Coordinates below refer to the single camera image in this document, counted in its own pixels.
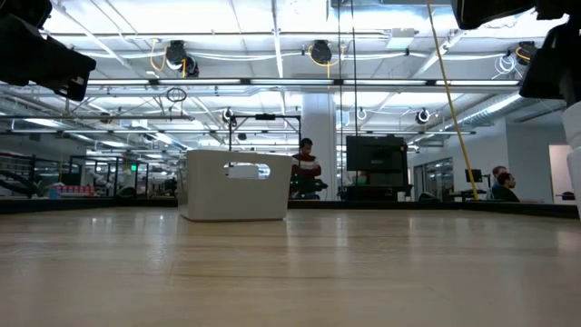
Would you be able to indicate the large black monitor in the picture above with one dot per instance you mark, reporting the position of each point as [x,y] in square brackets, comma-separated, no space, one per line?
[377,159]

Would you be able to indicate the grey plastic basket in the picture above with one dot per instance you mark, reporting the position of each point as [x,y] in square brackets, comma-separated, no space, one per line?
[218,195]

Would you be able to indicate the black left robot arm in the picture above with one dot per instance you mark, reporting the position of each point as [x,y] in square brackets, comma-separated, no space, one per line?
[22,11]

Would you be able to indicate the person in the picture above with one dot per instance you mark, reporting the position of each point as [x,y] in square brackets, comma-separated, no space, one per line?
[505,188]
[306,165]
[497,171]

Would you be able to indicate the long ceiling light strip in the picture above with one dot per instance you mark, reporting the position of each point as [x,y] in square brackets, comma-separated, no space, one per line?
[290,82]

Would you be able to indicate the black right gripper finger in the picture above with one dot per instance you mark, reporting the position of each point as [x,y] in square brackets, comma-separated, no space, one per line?
[554,68]

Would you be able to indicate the black aluminium table frame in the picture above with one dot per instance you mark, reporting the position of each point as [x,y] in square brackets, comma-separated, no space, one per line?
[91,206]

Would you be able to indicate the small black monitor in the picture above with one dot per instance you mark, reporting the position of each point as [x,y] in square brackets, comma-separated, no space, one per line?
[474,175]

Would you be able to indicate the white building column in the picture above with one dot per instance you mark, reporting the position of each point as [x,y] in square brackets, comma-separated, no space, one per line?
[319,122]

